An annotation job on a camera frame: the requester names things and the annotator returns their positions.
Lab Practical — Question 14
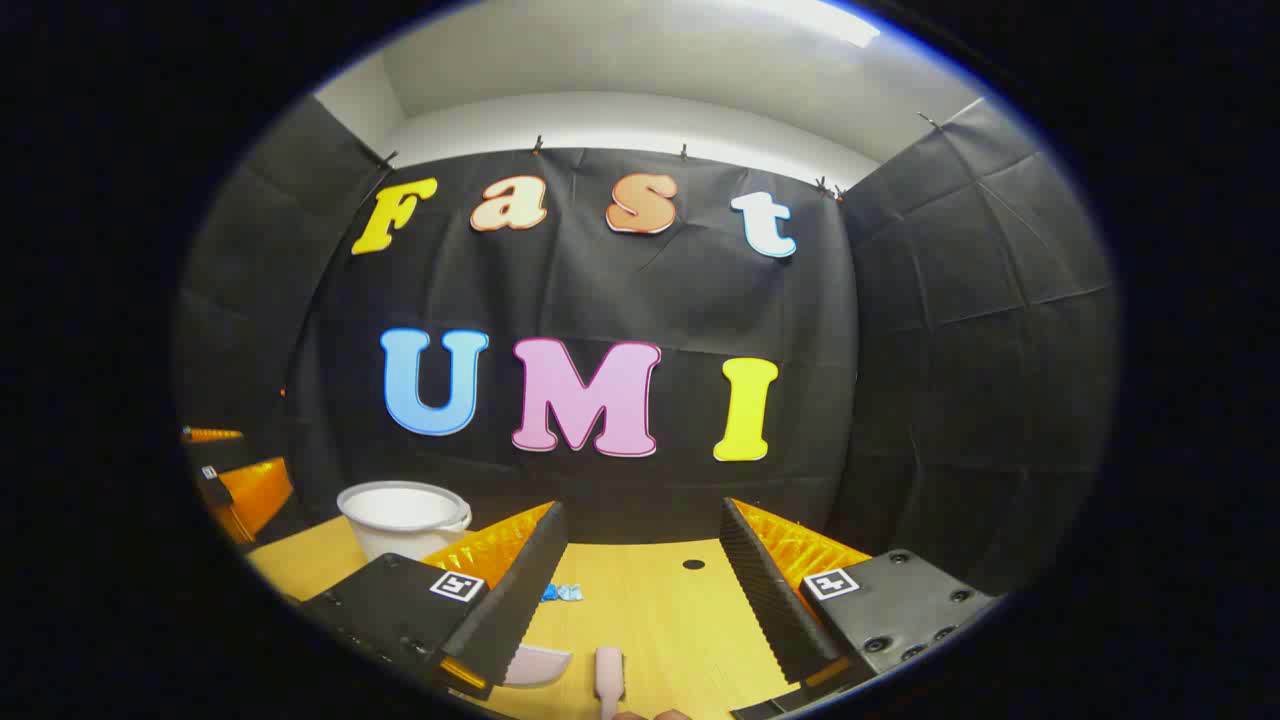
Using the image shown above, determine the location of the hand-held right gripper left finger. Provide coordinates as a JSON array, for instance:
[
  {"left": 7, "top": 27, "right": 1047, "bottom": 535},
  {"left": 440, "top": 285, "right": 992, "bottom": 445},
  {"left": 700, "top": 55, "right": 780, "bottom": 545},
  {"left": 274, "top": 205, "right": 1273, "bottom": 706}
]
[{"left": 300, "top": 500, "right": 571, "bottom": 701}]

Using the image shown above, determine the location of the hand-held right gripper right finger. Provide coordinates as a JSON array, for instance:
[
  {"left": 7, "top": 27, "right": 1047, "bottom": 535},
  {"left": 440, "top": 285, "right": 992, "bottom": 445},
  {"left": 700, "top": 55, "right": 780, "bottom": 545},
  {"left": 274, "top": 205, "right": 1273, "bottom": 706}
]
[{"left": 720, "top": 497, "right": 1001, "bottom": 717}]

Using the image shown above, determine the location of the purple dustpan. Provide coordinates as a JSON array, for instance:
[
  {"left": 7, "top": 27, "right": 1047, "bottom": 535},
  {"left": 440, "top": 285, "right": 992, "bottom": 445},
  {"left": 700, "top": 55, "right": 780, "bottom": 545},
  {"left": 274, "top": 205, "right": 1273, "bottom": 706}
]
[{"left": 503, "top": 645, "right": 573, "bottom": 689}]

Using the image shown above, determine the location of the small purple broom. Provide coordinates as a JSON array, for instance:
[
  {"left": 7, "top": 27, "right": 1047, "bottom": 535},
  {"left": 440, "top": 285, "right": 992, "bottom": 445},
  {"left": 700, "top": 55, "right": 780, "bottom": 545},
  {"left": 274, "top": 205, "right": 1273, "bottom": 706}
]
[{"left": 594, "top": 646, "right": 627, "bottom": 720}]

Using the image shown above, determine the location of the white ribbed garbage bin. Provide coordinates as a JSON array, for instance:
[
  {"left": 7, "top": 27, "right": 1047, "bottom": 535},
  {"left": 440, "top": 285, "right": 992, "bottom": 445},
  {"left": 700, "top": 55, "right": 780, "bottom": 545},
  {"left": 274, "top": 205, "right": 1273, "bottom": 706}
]
[{"left": 337, "top": 481, "right": 473, "bottom": 562}]

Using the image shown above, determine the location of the wooden desktop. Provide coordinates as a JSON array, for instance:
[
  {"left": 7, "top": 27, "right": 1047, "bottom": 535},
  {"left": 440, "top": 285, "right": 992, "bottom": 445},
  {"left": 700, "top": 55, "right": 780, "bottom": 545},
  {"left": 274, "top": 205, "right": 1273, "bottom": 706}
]
[{"left": 245, "top": 515, "right": 873, "bottom": 720}]

